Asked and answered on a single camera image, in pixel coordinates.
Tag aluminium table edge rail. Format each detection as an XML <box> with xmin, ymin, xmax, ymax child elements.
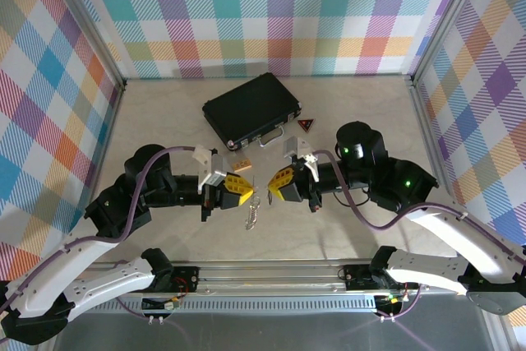
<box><xmin>80</xmin><ymin>83</ymin><xmax>127</xmax><ymax>224</ymax></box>
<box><xmin>404</xmin><ymin>77</ymin><xmax>465</xmax><ymax>212</ymax></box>

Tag black case with metal handle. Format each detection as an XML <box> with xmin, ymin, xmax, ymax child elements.
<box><xmin>201</xmin><ymin>72</ymin><xmax>303</xmax><ymax>150</ymax></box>

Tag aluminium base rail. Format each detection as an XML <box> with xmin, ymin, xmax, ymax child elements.
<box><xmin>164</xmin><ymin>259</ymin><xmax>395</xmax><ymax>298</ymax></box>

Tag perforated metal cable tray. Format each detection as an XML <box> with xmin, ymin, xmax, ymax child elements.
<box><xmin>96</xmin><ymin>296</ymin><xmax>379</xmax><ymax>315</ymax></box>

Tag thin purple base cable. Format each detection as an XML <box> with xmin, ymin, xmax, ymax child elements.
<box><xmin>377</xmin><ymin>289</ymin><xmax>424</xmax><ymax>324</ymax></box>
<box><xmin>108</xmin><ymin>289</ymin><xmax>173</xmax><ymax>326</ymax></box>

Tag aluminium corner post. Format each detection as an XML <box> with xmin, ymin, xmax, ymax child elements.
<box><xmin>410</xmin><ymin>0</ymin><xmax>484</xmax><ymax>85</ymax></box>
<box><xmin>40</xmin><ymin>0</ymin><xmax>127</xmax><ymax>91</ymax></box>

